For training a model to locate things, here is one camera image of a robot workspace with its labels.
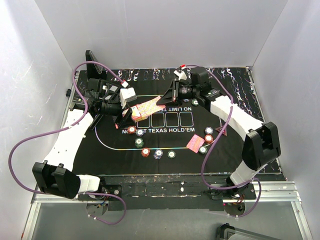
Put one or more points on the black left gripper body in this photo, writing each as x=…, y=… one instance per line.
x=111, y=107

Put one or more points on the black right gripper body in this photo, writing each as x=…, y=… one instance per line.
x=187, y=92

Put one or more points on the red chips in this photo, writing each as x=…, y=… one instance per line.
x=131, y=129
x=208, y=138

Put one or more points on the green chips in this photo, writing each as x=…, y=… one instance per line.
x=139, y=143
x=194, y=102
x=203, y=150

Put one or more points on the blue chips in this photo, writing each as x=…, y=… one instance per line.
x=140, y=132
x=209, y=130

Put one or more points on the red card being dealt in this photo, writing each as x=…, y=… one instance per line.
x=153, y=103

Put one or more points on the red poker chip stack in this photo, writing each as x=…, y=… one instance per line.
x=145, y=152

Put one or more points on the blue poker chip stack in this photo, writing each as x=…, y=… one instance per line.
x=158, y=154

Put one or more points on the black red all-in triangle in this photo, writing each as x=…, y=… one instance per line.
x=220, y=129

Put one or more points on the red cards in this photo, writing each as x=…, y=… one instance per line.
x=195, y=143

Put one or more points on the green poker chip stack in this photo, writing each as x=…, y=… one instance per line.
x=171, y=154

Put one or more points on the red playing card box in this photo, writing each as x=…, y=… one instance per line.
x=140, y=112

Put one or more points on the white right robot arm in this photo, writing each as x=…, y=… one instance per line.
x=261, y=143

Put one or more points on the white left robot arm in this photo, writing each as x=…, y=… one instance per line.
x=54, y=175

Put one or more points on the black poker felt mat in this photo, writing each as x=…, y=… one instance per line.
x=169, y=130

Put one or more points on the black chess board lid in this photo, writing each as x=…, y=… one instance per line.
x=94, y=70

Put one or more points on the black white chess board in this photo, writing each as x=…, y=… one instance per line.
x=95, y=121

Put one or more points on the black case bottom right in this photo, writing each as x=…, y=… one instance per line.
x=229, y=232

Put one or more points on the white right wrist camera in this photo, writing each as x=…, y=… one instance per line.
x=180, y=74

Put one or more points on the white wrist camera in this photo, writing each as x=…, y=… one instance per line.
x=180, y=74
x=127, y=95

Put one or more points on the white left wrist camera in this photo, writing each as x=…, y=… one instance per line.
x=127, y=95

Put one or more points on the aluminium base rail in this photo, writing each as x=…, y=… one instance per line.
x=170, y=211

